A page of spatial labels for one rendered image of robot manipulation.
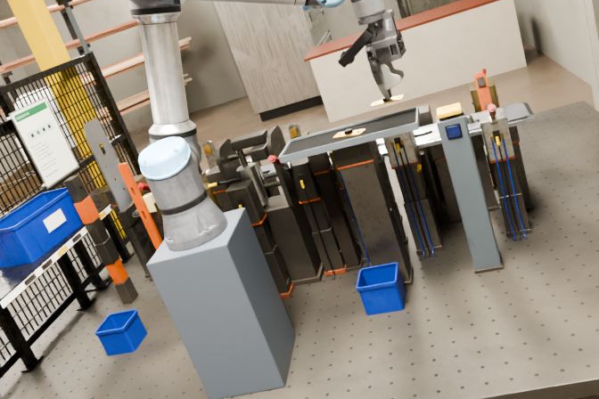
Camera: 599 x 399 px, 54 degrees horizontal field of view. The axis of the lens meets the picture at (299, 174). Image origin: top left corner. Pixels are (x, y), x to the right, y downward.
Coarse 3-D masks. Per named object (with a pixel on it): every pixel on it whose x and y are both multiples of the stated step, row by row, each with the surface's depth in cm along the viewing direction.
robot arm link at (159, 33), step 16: (128, 0) 133; (144, 16) 131; (160, 16) 132; (176, 16) 135; (144, 32) 134; (160, 32) 134; (176, 32) 137; (144, 48) 136; (160, 48) 135; (176, 48) 137; (160, 64) 136; (176, 64) 138; (160, 80) 137; (176, 80) 138; (160, 96) 138; (176, 96) 139; (160, 112) 139; (176, 112) 140; (160, 128) 140; (176, 128) 140; (192, 128) 142; (192, 144) 143
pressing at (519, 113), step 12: (504, 108) 181; (516, 108) 178; (528, 108) 175; (516, 120) 167; (528, 120) 167; (420, 132) 186; (432, 132) 182; (480, 132) 171; (420, 144) 176; (432, 144) 175; (384, 156) 179; (264, 168) 205
